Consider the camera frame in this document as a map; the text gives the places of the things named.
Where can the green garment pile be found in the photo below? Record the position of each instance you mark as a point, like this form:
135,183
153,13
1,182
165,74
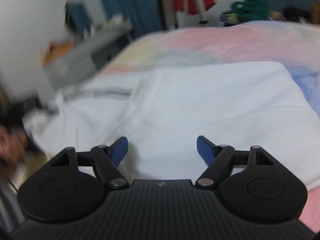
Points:
242,12

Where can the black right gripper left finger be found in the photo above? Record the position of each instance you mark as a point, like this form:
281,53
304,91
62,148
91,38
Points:
73,185

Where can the red garment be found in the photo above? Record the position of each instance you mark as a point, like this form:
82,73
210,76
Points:
192,6

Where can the blue office chair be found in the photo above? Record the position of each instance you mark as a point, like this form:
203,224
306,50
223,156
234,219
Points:
77,19

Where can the pastel tie-dye bed sheet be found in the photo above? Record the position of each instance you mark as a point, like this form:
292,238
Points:
294,45

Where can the grey desk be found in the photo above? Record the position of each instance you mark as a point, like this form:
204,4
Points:
88,57

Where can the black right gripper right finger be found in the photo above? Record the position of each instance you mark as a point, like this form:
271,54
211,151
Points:
252,184

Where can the blurred person hand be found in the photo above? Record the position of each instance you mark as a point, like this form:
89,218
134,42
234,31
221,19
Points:
12,150

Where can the blue curtain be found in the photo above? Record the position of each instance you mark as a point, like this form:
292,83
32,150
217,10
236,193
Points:
144,14

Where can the white zip-up jacket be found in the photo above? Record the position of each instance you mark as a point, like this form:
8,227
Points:
163,111

